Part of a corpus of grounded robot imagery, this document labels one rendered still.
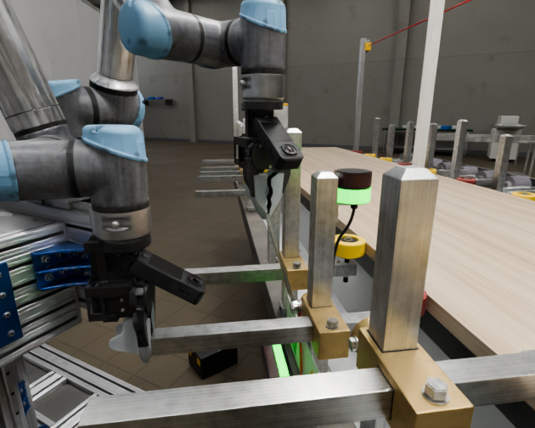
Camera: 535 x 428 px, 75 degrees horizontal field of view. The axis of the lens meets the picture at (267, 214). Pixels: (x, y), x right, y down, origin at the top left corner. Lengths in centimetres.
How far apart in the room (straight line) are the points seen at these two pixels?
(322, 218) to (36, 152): 40
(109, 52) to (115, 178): 55
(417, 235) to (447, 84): 1236
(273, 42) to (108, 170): 32
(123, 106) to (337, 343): 76
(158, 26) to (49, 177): 26
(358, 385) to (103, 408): 22
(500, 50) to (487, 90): 107
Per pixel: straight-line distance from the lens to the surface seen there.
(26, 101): 63
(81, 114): 97
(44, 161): 50
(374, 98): 1290
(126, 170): 48
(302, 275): 80
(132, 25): 60
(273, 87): 61
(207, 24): 66
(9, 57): 63
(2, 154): 51
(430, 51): 218
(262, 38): 61
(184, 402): 34
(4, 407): 120
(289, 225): 83
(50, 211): 99
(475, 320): 62
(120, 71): 100
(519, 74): 1276
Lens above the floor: 119
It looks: 16 degrees down
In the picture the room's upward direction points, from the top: straight up
